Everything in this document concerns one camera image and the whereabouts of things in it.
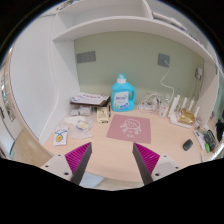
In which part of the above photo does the card with yellow medal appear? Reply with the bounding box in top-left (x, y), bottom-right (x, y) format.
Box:
top-left (53, 125), bottom-right (68, 146)

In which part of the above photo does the white power strip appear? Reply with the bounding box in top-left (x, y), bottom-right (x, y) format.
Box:
top-left (138, 104), bottom-right (153, 111)

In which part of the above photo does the grey wall socket left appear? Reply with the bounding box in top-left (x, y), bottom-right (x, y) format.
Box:
top-left (76, 51), bottom-right (96, 63)

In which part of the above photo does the white cable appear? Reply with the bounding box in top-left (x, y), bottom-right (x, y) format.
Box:
top-left (159, 60), bottom-right (176, 101)

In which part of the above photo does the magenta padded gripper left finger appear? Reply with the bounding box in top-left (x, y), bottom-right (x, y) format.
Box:
top-left (42, 143), bottom-right (92, 185)

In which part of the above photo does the black green gadget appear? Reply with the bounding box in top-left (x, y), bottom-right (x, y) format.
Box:
top-left (204, 130), bottom-right (216, 153)

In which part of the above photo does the gold foil package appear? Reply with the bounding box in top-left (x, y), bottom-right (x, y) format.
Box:
top-left (179, 109), bottom-right (195, 125)

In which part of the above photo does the white shelf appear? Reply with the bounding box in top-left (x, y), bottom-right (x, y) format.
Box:
top-left (42, 0), bottom-right (218, 66)

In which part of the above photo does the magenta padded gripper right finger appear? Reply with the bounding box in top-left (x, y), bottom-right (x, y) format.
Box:
top-left (132, 143), bottom-right (181, 185)

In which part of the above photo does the blue detergent bottle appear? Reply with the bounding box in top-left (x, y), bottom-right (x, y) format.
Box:
top-left (111, 73), bottom-right (136, 112)

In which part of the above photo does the yellow small box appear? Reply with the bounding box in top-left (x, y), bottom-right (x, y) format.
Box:
top-left (97, 107), bottom-right (109, 123)

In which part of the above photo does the clear plastic bag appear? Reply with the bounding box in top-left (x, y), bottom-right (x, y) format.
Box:
top-left (64, 116), bottom-right (94, 139)

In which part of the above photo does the pink mouse pad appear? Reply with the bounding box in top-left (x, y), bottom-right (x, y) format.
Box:
top-left (107, 114), bottom-right (151, 144)

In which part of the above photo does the grey wall socket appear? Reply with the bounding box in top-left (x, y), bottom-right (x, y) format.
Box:
top-left (158, 54), bottom-right (170, 67)
top-left (76, 51), bottom-right (96, 63)

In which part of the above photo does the black computer mouse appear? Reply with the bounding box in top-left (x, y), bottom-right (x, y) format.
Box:
top-left (183, 139), bottom-right (193, 151)

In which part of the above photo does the grey wall socket right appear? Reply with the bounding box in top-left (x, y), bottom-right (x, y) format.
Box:
top-left (158, 54), bottom-right (170, 67)

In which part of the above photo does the clear small bottle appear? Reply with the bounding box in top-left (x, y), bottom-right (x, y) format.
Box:
top-left (158, 101), bottom-right (169, 118)

